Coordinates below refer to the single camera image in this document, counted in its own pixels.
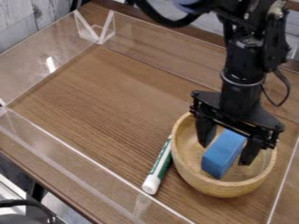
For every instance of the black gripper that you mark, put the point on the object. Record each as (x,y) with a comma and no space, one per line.
(235,109)

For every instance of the blue block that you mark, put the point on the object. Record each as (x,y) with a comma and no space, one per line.
(222,153)

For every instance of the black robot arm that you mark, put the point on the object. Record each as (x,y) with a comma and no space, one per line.
(254,29)

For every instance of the brown wooden bowl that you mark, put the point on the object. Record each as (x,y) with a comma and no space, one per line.
(242,179)

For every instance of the white green marker pen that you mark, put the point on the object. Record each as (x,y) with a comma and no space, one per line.
(155,176)

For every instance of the clear acrylic tray wall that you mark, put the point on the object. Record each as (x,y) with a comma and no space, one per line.
(95,88)

